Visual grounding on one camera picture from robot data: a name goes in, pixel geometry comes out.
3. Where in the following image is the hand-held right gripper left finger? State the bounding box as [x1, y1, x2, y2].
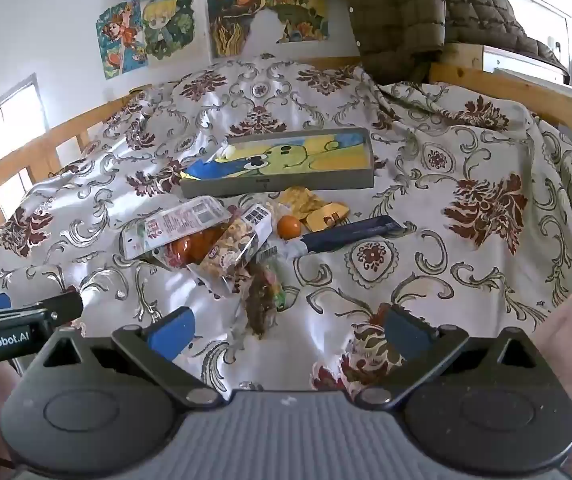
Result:
[40, 306, 224, 408]

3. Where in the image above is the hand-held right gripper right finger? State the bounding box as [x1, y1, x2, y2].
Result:
[356, 305, 534, 408]

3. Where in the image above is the orange snack bag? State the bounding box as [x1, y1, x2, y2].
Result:
[158, 225, 232, 268]

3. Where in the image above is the green packet dark dried snack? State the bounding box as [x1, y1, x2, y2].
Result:
[243, 255, 297, 338]

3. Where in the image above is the clear flower-print cracker packet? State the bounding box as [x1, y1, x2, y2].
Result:
[186, 202, 274, 286]

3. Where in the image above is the white snack packet red label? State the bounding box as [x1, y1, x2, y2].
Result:
[121, 196, 232, 261]

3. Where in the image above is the navy blue packet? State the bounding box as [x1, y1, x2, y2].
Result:
[266, 215, 407, 261]

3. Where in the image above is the tangerine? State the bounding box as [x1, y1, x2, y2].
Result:
[277, 215, 303, 240]

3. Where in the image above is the golden snack packet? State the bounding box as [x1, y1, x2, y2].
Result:
[278, 186, 351, 233]

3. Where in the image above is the grey tray with painted picture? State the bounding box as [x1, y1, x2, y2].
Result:
[180, 127, 376, 200]

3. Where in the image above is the floral printed blanket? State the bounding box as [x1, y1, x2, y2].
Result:
[0, 57, 572, 396]

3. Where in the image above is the window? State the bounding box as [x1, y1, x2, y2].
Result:
[0, 72, 62, 231]

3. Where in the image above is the wooden bed headboard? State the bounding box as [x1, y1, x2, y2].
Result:
[428, 42, 572, 131]

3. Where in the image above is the orange-haired girl poster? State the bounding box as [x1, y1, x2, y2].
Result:
[96, 2, 149, 78]

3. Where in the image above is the blond child poster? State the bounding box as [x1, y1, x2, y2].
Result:
[138, 0, 207, 66]

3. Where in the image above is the olive puffer jacket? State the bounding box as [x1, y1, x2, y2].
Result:
[343, 0, 567, 86]

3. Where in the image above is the torn swirl painting poster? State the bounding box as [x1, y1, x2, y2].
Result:
[206, 0, 329, 58]

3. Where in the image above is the wooden bed side rail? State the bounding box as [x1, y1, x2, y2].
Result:
[0, 82, 152, 231]

